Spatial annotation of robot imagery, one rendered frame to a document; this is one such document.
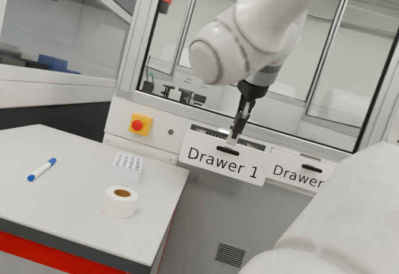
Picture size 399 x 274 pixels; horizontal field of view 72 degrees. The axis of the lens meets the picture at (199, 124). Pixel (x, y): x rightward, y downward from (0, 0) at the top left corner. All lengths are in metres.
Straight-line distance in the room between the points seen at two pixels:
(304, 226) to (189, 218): 0.99
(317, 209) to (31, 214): 0.53
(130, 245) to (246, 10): 0.44
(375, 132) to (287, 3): 0.83
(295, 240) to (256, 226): 0.98
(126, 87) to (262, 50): 0.73
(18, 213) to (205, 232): 0.73
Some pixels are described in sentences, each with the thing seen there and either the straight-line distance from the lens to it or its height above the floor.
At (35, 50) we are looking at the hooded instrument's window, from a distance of 1.29.
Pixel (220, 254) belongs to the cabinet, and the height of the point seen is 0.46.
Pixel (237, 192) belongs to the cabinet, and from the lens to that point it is 1.10.
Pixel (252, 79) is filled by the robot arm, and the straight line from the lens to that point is 0.64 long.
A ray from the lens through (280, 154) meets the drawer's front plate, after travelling 1.06.
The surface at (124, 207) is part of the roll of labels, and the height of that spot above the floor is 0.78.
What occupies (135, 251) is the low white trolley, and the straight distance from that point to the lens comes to 0.55.
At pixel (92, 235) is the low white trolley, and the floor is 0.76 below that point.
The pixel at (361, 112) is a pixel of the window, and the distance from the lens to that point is 1.16.
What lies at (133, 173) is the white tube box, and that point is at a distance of 0.81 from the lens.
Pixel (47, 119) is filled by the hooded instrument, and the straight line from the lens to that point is 1.47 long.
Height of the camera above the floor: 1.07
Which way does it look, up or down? 7 degrees down
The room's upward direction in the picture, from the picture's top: 16 degrees clockwise
